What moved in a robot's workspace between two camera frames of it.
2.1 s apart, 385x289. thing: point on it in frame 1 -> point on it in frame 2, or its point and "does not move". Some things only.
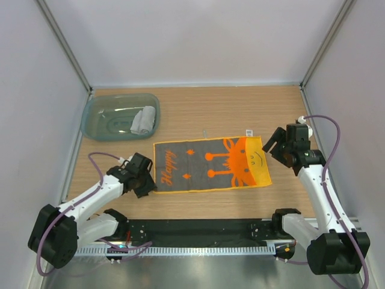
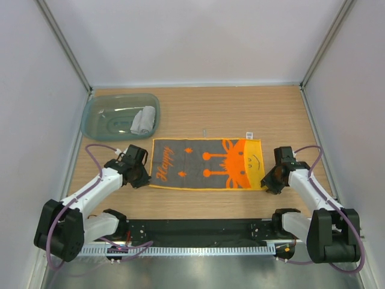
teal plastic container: [108, 117] does not move
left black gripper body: [145, 184] -> [141, 177]
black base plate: [203, 230] does not move
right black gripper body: [282, 154] -> [271, 180]
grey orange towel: [211, 164] does not move
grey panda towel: [144, 120] does not move
